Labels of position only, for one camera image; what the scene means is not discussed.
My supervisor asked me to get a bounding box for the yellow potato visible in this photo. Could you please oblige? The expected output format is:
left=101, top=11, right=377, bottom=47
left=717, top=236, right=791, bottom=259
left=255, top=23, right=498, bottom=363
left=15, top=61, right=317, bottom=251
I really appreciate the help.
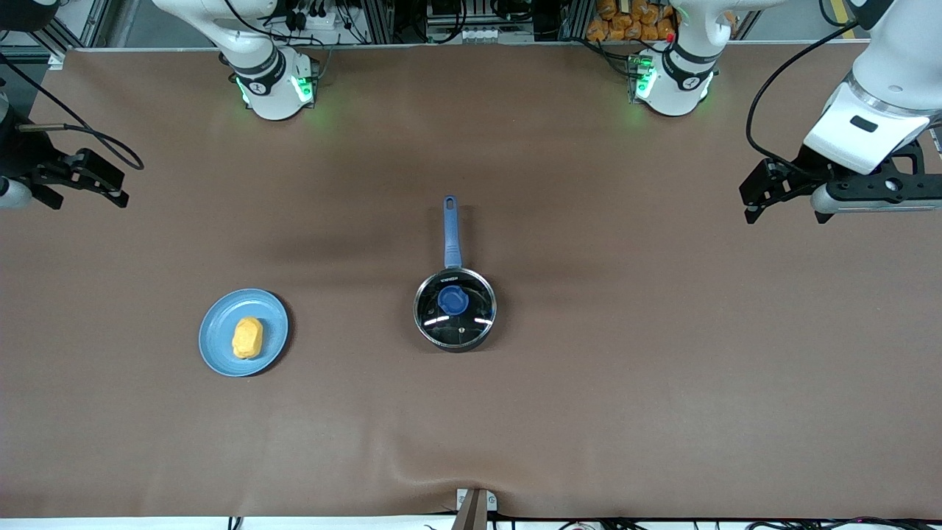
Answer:
left=232, top=317, right=264, bottom=361

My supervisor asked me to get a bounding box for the glass lid with blue knob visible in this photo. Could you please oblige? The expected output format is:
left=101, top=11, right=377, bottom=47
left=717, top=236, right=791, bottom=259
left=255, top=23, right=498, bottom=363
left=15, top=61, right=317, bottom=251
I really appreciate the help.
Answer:
left=414, top=268, right=497, bottom=350

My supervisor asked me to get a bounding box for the green lit controller box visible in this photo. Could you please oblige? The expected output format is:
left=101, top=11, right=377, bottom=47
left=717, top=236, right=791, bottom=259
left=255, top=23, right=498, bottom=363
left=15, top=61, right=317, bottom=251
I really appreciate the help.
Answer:
left=626, top=54, right=657, bottom=102

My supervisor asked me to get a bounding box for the blue round plate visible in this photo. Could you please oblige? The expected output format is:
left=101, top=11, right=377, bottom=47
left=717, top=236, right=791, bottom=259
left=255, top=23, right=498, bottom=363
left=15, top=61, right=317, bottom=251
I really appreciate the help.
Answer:
left=198, top=288, right=290, bottom=378

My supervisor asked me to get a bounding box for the bag of orange buns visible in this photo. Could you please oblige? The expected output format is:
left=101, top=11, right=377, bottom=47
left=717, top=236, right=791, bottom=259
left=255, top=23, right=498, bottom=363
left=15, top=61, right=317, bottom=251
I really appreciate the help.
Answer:
left=586, top=0, right=679, bottom=43

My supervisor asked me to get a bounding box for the brown table cover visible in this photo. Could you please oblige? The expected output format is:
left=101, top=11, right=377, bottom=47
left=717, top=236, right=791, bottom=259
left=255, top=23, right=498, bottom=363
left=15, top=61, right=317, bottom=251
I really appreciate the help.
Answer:
left=0, top=41, right=942, bottom=520

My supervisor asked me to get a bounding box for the white power strip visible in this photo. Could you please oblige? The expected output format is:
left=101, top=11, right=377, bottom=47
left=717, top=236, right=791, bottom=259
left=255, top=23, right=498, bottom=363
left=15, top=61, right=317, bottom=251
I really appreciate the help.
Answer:
left=288, top=0, right=333, bottom=32

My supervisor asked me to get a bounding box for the brown wooden beam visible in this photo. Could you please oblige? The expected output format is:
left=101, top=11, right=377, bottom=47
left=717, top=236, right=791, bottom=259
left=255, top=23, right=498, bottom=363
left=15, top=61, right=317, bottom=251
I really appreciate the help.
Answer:
left=450, top=491, right=489, bottom=530

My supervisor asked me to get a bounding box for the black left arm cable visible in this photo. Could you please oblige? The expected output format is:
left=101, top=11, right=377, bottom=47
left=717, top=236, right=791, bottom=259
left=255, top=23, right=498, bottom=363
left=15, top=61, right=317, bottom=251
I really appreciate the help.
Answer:
left=746, top=21, right=862, bottom=179

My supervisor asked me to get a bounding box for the black pot with blue handle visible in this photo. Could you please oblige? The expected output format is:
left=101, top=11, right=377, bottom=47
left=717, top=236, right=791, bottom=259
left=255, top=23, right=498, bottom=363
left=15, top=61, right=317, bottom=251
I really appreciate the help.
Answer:
left=414, top=195, right=498, bottom=353

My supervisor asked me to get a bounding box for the aluminium frame rail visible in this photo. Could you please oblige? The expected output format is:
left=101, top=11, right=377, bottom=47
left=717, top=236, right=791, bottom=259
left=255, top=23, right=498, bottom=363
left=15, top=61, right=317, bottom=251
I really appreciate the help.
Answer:
left=74, top=37, right=869, bottom=52

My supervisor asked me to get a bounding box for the metal table bracket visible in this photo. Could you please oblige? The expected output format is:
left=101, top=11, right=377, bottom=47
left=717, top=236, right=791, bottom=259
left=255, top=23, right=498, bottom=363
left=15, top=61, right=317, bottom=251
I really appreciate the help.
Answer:
left=456, top=487, right=498, bottom=512

